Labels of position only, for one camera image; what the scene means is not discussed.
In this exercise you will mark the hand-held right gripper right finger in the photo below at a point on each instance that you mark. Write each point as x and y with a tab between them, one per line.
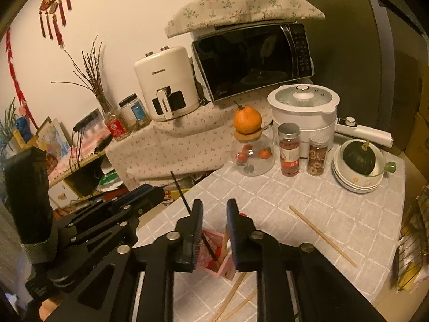
231	228

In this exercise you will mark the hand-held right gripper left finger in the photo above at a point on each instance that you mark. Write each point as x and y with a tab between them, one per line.
200	228

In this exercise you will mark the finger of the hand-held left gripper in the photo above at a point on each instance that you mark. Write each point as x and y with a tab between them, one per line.
140	194
110	231

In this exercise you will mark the thin black chopstick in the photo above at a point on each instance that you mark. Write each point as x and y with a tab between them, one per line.
181	193

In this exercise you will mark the pink utensil basket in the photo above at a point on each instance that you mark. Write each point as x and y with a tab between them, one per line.
221	270

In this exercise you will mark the group of wooden chopsticks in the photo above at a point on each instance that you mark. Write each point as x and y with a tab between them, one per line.
231	295

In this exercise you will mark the long bamboo chopstick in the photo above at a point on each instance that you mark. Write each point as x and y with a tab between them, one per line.
321	234

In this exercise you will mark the yellow snack packet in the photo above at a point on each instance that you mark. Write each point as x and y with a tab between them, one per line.
170	196

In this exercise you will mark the green white packet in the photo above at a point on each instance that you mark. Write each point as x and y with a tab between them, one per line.
109	179

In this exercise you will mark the wooden shelf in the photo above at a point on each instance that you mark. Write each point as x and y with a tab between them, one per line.
63	181

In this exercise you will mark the floral cabinet cloth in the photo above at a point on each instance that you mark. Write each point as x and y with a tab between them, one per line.
174	151

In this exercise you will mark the colourful painting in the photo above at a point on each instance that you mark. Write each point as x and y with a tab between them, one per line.
53	141

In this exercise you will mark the small black device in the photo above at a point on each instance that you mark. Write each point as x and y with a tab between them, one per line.
104	144

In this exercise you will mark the glass jar wooden lid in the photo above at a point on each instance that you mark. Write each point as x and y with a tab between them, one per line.
254	169

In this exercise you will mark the blue figurine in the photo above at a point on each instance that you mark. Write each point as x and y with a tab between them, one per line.
22	127

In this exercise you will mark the green potted plant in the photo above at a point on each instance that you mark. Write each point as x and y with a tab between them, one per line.
8	124

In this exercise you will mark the red label jar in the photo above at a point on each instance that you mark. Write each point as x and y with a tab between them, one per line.
117	127

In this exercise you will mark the pink spiral notebook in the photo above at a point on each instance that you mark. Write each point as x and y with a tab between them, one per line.
87	137

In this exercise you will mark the grey checked tablecloth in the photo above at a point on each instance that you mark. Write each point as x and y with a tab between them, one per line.
301	191

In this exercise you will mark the blue label jar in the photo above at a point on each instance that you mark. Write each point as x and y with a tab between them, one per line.
137	114

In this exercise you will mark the jar of red spice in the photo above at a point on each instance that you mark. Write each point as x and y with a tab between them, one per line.
289	164

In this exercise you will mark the black power strip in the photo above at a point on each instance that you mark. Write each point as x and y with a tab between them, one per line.
88	119

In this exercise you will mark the large orange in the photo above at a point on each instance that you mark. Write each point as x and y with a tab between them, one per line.
247	120

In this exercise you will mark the jar of dried slices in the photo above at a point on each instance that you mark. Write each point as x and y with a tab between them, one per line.
316	161

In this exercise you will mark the red paper garland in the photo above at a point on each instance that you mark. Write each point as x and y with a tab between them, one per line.
16	80

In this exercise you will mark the dried branches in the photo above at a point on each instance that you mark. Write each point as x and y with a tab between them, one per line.
95	84

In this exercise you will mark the white air fryer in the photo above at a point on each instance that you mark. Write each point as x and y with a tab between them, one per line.
167	73

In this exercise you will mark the white electric pot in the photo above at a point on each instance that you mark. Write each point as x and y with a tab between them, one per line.
295	120

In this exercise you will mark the dark green squash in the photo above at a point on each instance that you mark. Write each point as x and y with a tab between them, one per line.
357	159

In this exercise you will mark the glass pot lid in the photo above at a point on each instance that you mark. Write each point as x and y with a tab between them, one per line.
303	95

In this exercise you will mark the black microwave oven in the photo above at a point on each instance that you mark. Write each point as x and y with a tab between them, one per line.
248	60

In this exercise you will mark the red tassel ornament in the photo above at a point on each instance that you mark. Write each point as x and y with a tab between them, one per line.
53	0

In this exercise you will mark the cardboard box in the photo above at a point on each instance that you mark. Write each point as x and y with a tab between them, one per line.
419	141

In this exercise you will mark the grey refrigerator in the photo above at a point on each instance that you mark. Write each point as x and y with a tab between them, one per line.
352	57

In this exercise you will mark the floral microwave cover cloth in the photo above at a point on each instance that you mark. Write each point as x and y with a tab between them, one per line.
241	6

